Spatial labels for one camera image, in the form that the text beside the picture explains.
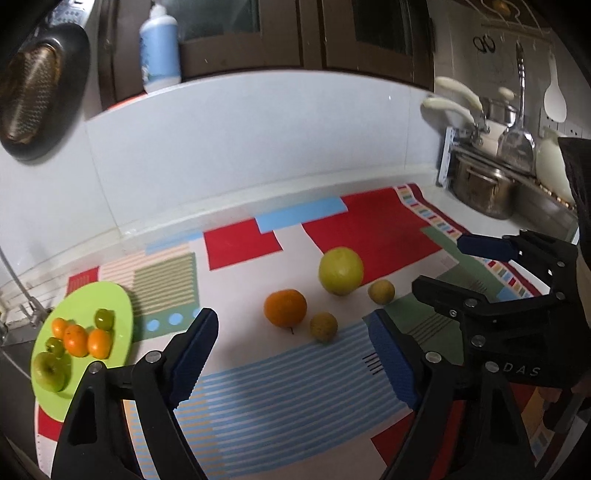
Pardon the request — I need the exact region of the large yellow-green citrus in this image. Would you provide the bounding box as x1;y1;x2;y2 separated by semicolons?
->
318;246;365;296

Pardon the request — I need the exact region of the colourful patterned cloth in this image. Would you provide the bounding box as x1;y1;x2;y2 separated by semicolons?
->
34;184;561;480

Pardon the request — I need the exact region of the thin gooseneck faucet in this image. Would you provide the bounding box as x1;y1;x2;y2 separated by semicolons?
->
0;247;54;344

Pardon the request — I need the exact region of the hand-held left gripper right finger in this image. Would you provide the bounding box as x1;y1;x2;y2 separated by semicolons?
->
367;309;539;480

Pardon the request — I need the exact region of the wall socket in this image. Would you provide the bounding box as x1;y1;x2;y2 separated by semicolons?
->
540;108;591;139

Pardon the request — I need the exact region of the small brown round fruit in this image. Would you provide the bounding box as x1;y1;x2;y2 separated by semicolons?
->
368;280;396;305
309;312;339;343

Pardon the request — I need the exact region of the black frying pan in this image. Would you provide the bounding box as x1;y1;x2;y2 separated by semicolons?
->
0;23;92;161

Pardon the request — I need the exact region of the lidded steel pot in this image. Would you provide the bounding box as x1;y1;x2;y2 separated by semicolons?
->
485;87;520;127

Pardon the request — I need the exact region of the dark wooden window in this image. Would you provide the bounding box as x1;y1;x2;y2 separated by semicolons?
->
97;0;305;109
300;0;437;88

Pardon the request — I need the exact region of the white-handled pan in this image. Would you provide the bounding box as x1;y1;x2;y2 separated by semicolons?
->
421;96;490;134
434;76;485;112

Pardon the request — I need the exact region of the white wire wall rack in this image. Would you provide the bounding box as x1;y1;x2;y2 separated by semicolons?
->
480;0;555;31

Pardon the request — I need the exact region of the blue pump soap bottle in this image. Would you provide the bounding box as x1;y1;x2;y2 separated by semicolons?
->
139;0;182;94

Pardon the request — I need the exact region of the brass perforated colander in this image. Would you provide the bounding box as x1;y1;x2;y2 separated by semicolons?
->
0;41;63;144

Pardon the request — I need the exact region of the orange with stem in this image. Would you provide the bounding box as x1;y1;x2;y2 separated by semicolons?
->
263;289;308;334

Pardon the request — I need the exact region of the perforated steel steamer plate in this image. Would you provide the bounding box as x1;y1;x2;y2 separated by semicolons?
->
44;0;98;28

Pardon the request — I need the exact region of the white rice paddle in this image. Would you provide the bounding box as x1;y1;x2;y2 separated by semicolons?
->
543;51;568;123

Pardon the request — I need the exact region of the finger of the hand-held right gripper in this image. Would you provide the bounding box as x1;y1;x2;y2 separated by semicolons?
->
457;229;578;289
412;275;561;356

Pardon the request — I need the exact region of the green plate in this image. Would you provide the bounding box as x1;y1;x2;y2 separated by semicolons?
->
30;281;134;422

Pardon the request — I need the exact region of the steel spatula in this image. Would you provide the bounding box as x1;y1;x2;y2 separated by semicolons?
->
498;41;536;162

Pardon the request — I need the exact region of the metal dish rack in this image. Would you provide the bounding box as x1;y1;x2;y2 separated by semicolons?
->
436;127;578;241

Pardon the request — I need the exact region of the steel kitchen sink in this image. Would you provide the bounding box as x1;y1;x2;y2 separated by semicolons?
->
0;344;35;462

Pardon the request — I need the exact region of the green apple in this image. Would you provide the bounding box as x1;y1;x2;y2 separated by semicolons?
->
31;352;68;393

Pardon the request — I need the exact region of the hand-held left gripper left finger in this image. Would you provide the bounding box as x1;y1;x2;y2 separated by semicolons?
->
51;307;220;480

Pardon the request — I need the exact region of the large steel pot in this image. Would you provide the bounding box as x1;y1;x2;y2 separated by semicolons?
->
450;154;520;220

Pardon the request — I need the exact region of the dark textured object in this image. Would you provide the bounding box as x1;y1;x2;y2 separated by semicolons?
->
558;135;591;222

